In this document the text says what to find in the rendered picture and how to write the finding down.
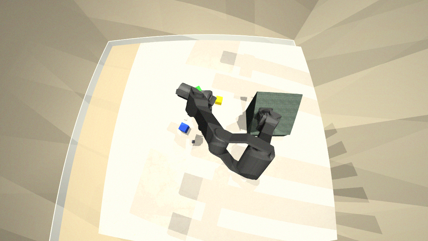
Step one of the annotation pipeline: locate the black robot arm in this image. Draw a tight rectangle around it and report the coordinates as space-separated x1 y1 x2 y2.
176 83 282 180

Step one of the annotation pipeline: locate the yellow block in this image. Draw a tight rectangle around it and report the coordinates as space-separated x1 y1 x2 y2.
215 96 223 105

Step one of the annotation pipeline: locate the blue block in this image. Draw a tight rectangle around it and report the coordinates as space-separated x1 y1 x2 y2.
179 122 190 133

